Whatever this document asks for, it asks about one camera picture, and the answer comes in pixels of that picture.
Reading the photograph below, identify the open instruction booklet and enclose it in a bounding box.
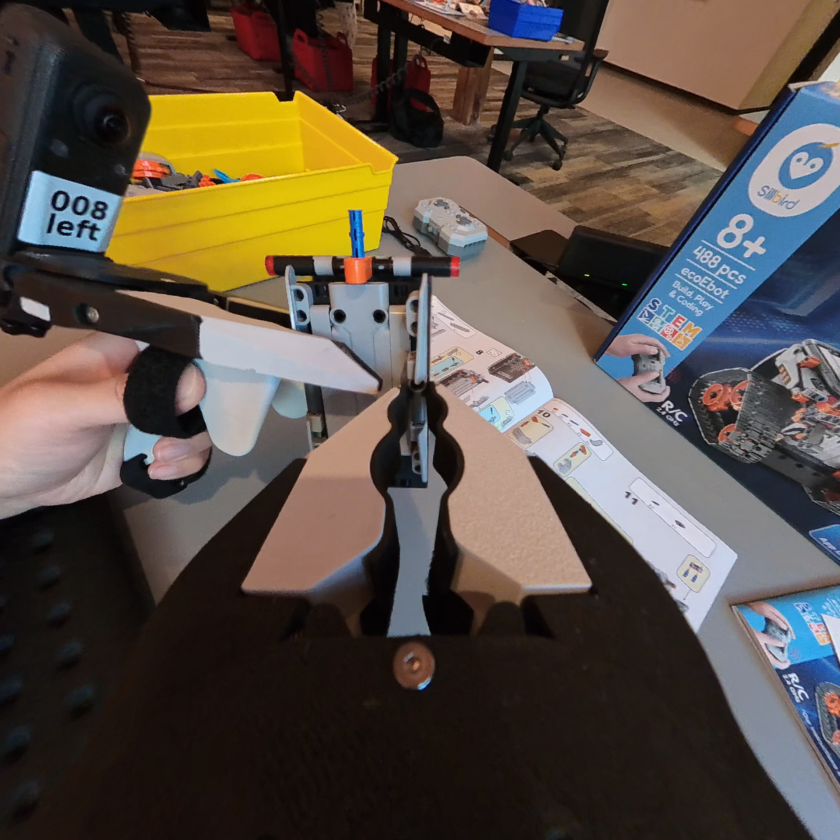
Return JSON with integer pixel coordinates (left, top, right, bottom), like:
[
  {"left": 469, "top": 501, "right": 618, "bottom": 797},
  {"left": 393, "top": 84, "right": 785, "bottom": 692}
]
[{"left": 394, "top": 295, "right": 739, "bottom": 634}]

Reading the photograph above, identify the grey desk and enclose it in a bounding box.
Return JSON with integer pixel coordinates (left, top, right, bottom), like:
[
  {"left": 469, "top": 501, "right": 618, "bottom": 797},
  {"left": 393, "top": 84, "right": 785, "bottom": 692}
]
[{"left": 0, "top": 155, "right": 840, "bottom": 840}]

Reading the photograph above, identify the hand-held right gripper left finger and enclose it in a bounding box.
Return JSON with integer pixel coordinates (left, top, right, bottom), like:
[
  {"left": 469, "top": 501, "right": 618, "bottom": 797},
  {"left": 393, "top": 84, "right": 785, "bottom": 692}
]
[{"left": 241, "top": 386, "right": 404, "bottom": 637}]

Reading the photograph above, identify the wooden table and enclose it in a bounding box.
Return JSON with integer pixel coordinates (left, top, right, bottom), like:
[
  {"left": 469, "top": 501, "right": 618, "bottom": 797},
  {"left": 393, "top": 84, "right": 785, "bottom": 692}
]
[{"left": 381, "top": 0, "right": 608, "bottom": 126}]

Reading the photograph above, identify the yellow plastic bin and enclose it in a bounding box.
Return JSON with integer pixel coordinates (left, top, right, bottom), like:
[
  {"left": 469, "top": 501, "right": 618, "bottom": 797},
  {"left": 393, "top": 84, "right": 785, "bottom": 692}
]
[{"left": 105, "top": 91, "right": 399, "bottom": 293}]

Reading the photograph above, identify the black perforated panel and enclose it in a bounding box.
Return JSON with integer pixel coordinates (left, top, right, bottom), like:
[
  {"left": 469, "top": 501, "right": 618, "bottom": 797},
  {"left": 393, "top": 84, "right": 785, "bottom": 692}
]
[{"left": 0, "top": 492, "right": 152, "bottom": 840}]

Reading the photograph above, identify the grey remote controller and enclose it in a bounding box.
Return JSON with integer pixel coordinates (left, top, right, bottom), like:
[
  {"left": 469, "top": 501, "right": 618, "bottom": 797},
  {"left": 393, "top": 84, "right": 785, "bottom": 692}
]
[{"left": 412, "top": 197, "right": 490, "bottom": 258}]

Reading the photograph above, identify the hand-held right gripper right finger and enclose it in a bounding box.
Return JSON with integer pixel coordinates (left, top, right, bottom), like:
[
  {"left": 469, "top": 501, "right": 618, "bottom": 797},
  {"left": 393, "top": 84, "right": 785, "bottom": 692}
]
[{"left": 425, "top": 384, "right": 593, "bottom": 636}]

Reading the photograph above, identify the person's left hand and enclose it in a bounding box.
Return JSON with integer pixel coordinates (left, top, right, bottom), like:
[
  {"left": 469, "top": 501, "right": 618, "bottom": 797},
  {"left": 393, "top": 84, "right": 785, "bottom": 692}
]
[{"left": 0, "top": 333, "right": 214, "bottom": 521}]

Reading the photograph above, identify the black usb cable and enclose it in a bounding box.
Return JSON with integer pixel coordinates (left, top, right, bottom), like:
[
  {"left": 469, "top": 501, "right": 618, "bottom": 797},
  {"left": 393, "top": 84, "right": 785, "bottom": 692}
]
[{"left": 382, "top": 215, "right": 434, "bottom": 257}]

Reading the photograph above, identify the black box with green light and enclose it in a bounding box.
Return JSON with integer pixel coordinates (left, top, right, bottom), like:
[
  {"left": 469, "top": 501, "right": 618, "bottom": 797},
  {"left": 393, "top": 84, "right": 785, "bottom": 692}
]
[{"left": 561, "top": 226, "right": 670, "bottom": 317}]

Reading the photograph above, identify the black office chair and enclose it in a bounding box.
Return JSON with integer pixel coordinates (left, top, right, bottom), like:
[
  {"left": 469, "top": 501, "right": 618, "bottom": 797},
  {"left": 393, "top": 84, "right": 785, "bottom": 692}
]
[{"left": 489, "top": 0, "right": 608, "bottom": 172}]

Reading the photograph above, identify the grey brick robot model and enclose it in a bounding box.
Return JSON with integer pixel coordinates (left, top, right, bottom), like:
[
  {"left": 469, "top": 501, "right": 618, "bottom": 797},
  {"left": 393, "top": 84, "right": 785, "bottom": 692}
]
[{"left": 264, "top": 209, "right": 462, "bottom": 454}]

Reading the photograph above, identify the blue printed manual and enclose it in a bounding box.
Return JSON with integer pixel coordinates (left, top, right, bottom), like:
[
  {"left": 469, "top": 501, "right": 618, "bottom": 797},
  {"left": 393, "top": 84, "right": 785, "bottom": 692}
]
[{"left": 731, "top": 584, "right": 840, "bottom": 796}]

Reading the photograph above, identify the light grey building beam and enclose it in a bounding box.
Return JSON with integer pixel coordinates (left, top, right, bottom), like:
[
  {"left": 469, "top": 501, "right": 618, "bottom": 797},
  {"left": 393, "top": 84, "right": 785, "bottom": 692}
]
[{"left": 397, "top": 272, "right": 435, "bottom": 490}]

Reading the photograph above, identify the black bag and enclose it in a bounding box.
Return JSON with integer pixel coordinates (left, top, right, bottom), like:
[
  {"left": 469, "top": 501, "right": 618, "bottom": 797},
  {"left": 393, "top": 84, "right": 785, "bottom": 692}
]
[{"left": 394, "top": 88, "right": 445, "bottom": 148}]

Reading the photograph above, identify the blue storage bin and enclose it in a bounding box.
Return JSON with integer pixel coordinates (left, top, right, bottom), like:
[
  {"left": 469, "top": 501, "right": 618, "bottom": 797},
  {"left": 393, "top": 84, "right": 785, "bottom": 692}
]
[{"left": 487, "top": 0, "right": 564, "bottom": 42}]

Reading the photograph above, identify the pile of building pieces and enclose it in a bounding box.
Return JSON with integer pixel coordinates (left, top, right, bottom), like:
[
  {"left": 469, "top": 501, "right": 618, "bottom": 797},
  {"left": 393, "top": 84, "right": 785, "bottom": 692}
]
[{"left": 128, "top": 151, "right": 270, "bottom": 196}]

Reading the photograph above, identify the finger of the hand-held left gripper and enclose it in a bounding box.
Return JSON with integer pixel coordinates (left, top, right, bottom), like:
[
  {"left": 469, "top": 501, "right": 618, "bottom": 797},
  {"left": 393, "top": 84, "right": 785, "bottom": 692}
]
[{"left": 199, "top": 295, "right": 385, "bottom": 396}]

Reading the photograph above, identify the blue robot kit box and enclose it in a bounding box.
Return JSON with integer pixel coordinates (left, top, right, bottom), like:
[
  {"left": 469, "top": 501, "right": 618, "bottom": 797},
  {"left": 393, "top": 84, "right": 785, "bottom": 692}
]
[{"left": 594, "top": 82, "right": 840, "bottom": 565}]

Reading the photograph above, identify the red bag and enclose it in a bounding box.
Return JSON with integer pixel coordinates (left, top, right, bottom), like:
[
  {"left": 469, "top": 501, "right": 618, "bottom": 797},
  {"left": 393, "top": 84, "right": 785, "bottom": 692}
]
[
  {"left": 292, "top": 29, "right": 355, "bottom": 93},
  {"left": 230, "top": 3, "right": 283, "bottom": 63},
  {"left": 371, "top": 54, "right": 432, "bottom": 99}
]

